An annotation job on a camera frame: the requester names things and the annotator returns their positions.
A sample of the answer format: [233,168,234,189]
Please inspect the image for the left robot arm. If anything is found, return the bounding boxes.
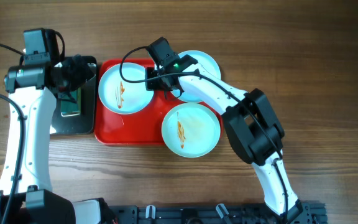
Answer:
[0,55,114,223]

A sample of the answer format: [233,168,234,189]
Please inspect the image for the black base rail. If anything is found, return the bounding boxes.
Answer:
[110,202,328,224]

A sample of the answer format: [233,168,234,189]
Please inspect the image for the light blue plate back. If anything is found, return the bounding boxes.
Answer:
[154,50,221,103]

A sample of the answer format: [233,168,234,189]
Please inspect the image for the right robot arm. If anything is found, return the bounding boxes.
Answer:
[146,53,302,223]

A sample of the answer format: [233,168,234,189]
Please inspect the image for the black rectangular tray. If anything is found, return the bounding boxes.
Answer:
[50,56,99,135]

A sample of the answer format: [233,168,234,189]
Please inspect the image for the light blue plate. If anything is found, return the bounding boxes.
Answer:
[161,103,221,158]
[154,50,221,103]
[98,64,154,114]

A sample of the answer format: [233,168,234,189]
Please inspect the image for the green yellow sponge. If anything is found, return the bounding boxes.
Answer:
[58,89,81,117]

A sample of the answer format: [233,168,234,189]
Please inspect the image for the red plastic tray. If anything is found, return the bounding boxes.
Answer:
[94,58,223,146]

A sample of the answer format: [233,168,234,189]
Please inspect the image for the light blue plate front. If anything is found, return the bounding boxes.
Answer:
[161,103,221,158]

